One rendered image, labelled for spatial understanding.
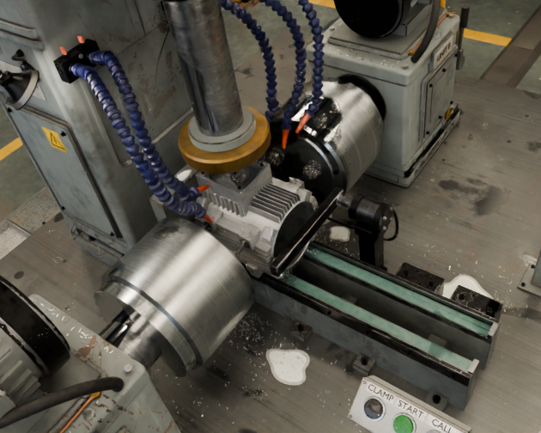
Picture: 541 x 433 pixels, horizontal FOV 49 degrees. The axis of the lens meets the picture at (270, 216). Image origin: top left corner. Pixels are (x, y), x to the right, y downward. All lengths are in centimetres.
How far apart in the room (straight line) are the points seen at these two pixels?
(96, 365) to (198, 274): 23
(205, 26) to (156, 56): 28
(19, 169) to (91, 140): 233
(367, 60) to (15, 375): 102
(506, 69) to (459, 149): 178
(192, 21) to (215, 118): 19
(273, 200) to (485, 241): 57
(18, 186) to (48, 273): 176
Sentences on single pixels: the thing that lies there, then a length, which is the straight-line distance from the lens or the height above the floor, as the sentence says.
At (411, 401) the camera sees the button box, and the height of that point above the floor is 108.
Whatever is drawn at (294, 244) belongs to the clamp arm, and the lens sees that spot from 121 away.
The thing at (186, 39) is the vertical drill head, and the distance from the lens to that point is 101.
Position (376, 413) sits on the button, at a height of 107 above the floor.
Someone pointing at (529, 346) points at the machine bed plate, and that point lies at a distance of 137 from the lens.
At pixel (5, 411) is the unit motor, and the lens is 85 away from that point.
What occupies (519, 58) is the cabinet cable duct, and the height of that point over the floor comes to 4.
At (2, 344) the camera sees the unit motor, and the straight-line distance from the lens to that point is 86.
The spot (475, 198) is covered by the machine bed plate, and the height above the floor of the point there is 80.
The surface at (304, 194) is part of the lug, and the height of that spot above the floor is 109.
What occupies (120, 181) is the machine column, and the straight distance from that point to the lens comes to 127.
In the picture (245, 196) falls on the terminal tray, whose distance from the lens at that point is 119.
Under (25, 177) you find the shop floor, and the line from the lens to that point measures 343.
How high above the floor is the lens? 194
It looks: 45 degrees down
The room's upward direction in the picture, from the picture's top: 11 degrees counter-clockwise
